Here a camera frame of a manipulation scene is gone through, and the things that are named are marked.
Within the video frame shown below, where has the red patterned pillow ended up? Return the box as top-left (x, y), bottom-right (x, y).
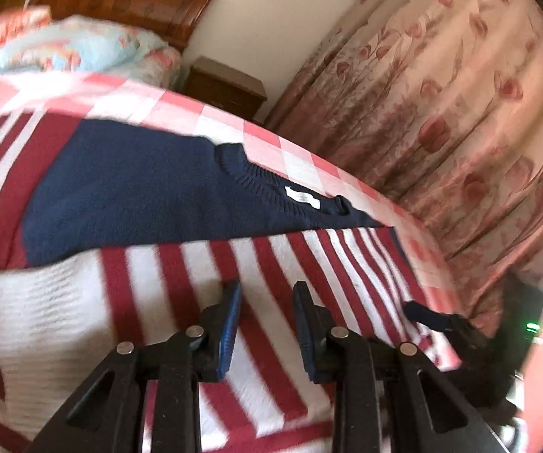
top-left (0, 6), bottom-right (52, 64)

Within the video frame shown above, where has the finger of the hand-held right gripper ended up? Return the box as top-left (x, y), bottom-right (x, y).
top-left (444, 312), bottom-right (492, 364)

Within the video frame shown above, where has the red white navy striped sweater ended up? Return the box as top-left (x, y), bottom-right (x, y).
top-left (0, 108), bottom-right (463, 453)

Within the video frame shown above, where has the pink white checked bed sheet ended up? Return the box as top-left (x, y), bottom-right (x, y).
top-left (0, 72), bottom-right (482, 373)

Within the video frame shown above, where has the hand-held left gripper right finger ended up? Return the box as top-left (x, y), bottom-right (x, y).
top-left (292, 281), bottom-right (511, 453)

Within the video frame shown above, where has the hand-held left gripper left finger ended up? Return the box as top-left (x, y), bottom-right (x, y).
top-left (25, 280), bottom-right (243, 453)

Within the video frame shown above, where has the floral blue pink pillow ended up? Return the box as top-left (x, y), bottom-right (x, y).
top-left (0, 14), bottom-right (182, 88)

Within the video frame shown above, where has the brown wooden nightstand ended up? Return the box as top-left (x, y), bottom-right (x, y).
top-left (184, 55), bottom-right (267, 122)

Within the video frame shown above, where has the pink floral curtain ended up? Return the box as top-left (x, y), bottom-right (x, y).
top-left (263, 0), bottom-right (543, 314)

